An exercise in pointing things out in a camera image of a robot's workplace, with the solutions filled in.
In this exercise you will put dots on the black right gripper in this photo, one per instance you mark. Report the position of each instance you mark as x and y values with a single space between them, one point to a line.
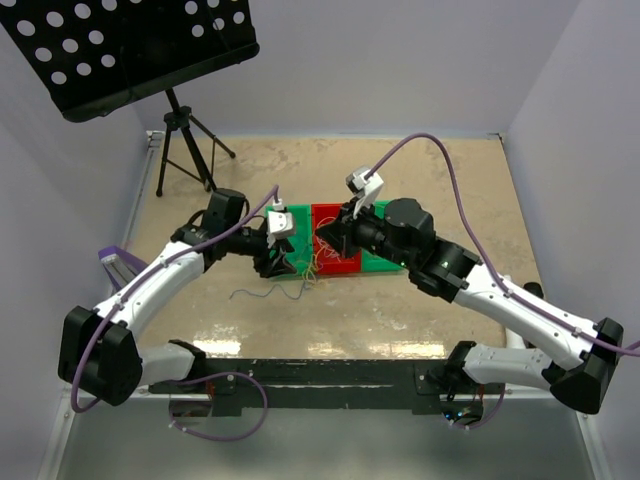
342 233

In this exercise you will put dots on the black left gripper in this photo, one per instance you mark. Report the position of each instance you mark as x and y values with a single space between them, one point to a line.
267 266

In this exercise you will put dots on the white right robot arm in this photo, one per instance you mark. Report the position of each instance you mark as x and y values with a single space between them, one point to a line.
571 357

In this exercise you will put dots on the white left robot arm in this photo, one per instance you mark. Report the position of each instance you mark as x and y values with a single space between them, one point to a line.
99 353

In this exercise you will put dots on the right green plastic bin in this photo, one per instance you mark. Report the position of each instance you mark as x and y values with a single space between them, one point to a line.
371 263

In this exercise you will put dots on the green plastic bin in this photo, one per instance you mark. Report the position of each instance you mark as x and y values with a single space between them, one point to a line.
371 263
301 241

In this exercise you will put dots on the left green plastic bin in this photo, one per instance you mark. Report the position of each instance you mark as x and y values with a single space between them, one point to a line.
301 241

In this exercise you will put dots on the red plastic bin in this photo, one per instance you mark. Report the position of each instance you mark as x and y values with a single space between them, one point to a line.
328 261

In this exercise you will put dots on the purple stand device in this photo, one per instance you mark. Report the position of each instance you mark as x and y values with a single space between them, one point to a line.
121 266

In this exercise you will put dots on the black microphone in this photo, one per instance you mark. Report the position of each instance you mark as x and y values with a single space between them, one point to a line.
534 288

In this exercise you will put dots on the white plastic tube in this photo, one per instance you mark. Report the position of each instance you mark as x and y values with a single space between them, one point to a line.
514 340

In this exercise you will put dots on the black music stand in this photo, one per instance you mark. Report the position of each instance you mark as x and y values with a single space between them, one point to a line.
95 57

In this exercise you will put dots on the blue grey wire clump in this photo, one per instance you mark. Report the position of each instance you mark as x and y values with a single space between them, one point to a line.
290 295

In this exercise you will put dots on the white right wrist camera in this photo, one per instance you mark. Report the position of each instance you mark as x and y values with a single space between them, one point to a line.
365 185

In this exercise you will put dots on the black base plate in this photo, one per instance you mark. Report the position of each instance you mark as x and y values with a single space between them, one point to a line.
331 384

